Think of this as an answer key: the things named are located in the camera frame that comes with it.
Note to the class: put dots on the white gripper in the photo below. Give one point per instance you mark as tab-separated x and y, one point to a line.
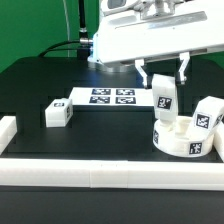
159	29

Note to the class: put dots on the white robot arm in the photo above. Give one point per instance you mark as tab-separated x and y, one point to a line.
96	50

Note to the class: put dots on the white marker sheet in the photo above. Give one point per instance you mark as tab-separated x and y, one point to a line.
112	96

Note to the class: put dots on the white front fence bar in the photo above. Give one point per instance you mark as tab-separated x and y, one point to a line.
112	174

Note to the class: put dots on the white left fence bar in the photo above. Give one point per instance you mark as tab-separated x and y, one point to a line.
8	129

